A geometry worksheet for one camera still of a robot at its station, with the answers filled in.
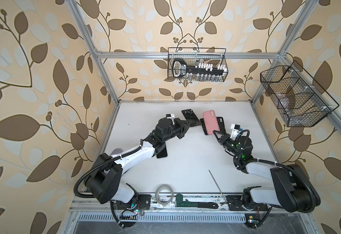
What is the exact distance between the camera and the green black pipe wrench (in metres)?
0.74

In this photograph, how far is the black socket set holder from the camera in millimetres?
827

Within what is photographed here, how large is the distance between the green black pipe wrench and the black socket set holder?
0.70 metres
